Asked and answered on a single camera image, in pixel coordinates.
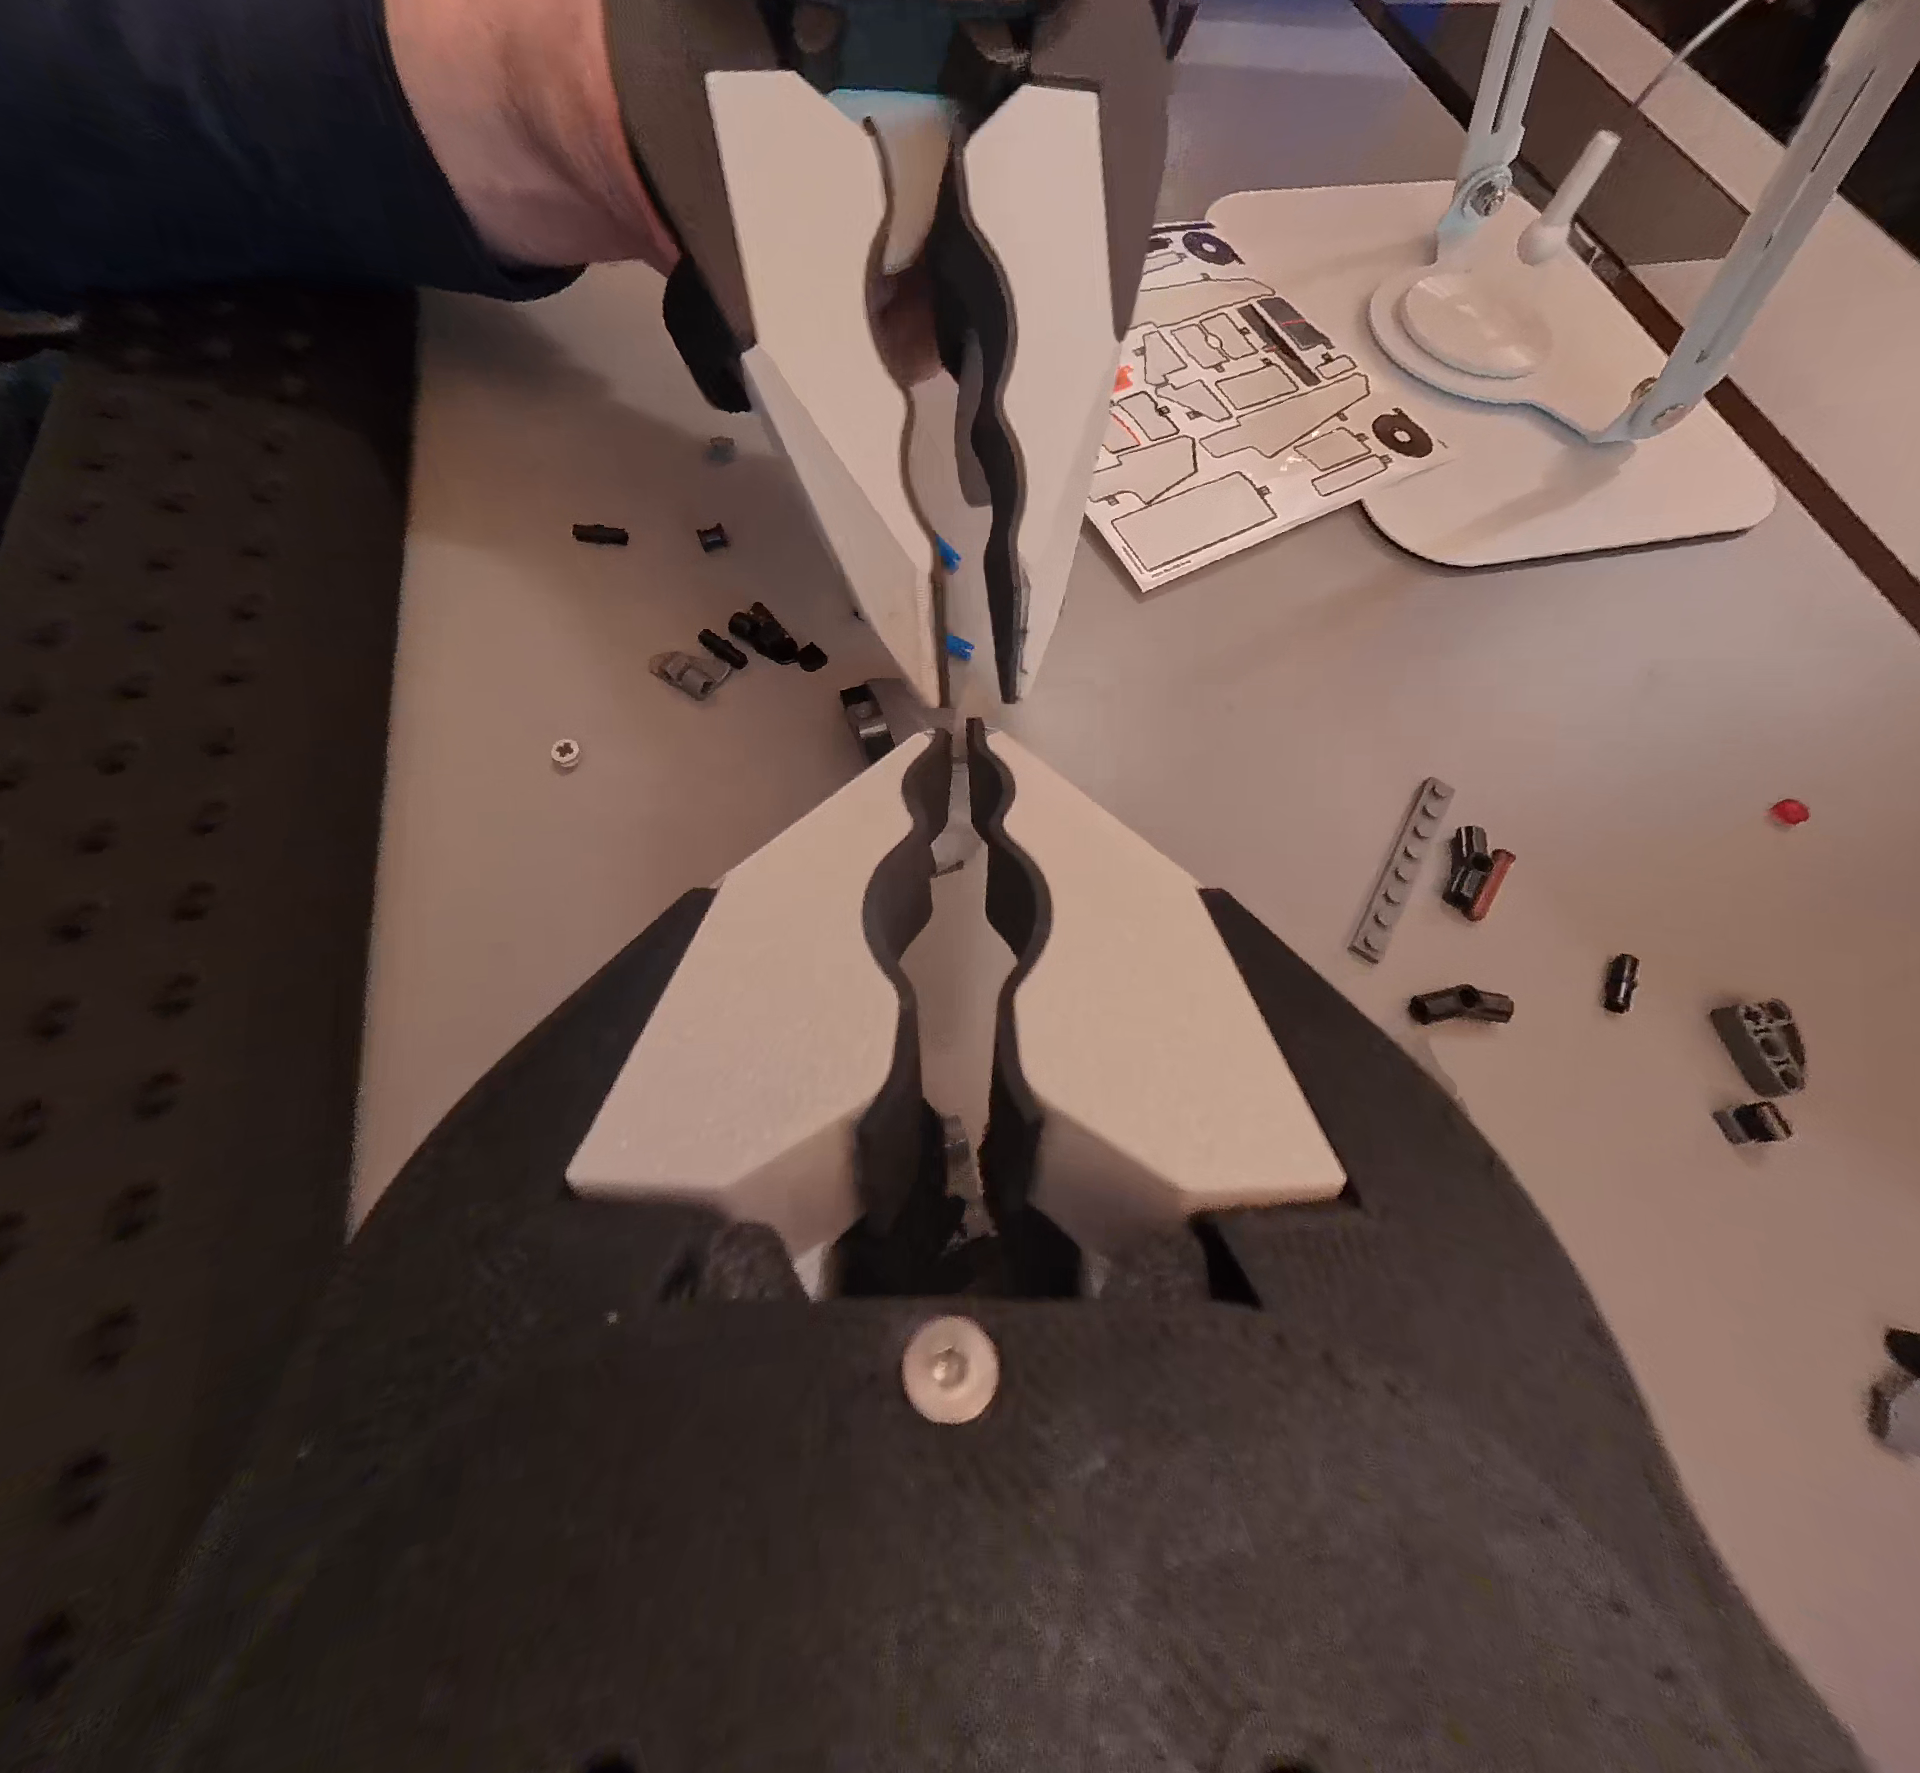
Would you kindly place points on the small grey lego bracket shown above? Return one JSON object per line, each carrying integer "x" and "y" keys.
{"x": 955, "y": 836}

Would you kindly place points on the white stand base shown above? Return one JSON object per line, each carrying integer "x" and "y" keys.
{"x": 1575, "y": 483}

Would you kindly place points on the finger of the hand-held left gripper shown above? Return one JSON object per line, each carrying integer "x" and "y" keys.
{"x": 1058, "y": 273}
{"x": 809, "y": 334}

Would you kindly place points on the person's left hand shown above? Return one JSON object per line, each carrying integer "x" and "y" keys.
{"x": 899, "y": 326}

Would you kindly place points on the black connector with grey pin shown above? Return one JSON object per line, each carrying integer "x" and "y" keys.
{"x": 1898, "y": 1397}

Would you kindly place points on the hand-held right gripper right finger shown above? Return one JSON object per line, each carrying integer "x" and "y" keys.
{"x": 1170, "y": 1052}

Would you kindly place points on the black angled technic connector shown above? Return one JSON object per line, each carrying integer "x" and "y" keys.
{"x": 1458, "y": 1006}

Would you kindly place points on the dark grey oval technic beam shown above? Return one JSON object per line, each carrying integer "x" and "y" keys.
{"x": 1759, "y": 1047}

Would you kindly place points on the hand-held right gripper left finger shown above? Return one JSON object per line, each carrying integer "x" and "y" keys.
{"x": 736, "y": 1052}

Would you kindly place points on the lego sticker sheet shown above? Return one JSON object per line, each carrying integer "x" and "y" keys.
{"x": 1199, "y": 514}

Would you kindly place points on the long grey lego plate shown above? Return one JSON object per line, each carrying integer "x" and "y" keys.
{"x": 1400, "y": 874}

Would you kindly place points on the black connector with brown pin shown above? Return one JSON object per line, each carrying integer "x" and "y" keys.
{"x": 1475, "y": 874}

